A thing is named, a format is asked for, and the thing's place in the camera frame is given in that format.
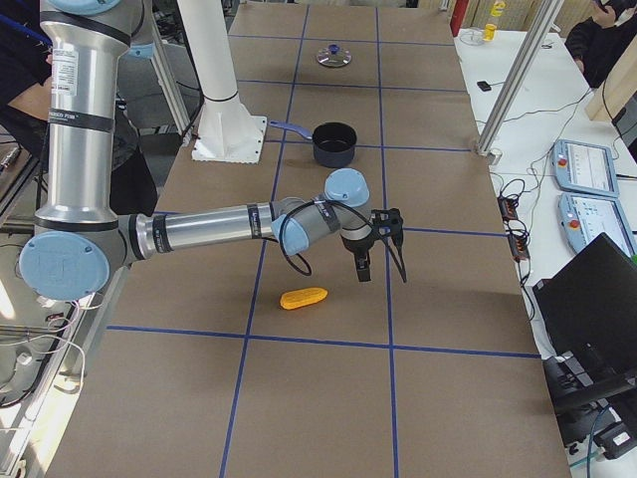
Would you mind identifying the orange black usb hub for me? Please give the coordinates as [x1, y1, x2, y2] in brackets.
[498, 197, 519, 221]

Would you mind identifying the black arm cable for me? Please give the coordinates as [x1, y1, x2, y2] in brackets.
[278, 201, 409, 285]

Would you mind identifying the lower blue teach pendant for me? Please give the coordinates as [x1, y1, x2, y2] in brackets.
[558, 192, 636, 257]

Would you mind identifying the upper blue teach pendant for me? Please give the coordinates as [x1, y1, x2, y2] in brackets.
[551, 139, 619, 197]

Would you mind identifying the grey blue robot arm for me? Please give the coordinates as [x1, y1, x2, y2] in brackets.
[18, 1, 378, 301]

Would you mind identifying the yellow corn cob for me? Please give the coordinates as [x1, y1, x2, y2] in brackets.
[280, 287, 328, 311]

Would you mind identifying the glass lid with blue knob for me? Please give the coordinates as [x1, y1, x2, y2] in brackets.
[316, 44, 352, 69]

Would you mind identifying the blue saucepan with long handle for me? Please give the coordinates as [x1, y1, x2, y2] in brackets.
[269, 120, 357, 168]

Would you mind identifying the black laptop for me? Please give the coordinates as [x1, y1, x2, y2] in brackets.
[532, 233, 636, 370]

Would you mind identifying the aluminium frame post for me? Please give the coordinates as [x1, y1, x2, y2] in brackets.
[475, 0, 563, 165]

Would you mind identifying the yellow cup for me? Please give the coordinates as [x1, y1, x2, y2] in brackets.
[482, 23, 498, 42]

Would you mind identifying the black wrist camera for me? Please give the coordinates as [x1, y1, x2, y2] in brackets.
[372, 208, 404, 250]

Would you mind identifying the blue teach pendant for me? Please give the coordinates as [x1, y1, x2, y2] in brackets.
[558, 192, 636, 257]
[551, 139, 619, 197]

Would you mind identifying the person in black clothes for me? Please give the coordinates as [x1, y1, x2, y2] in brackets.
[1, 1, 157, 231]

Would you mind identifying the small black square sensor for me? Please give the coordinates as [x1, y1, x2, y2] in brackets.
[477, 81, 492, 92]

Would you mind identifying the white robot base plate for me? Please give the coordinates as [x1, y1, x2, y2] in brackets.
[178, 0, 267, 164]

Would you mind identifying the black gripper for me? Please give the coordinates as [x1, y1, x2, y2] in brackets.
[341, 237, 375, 282]

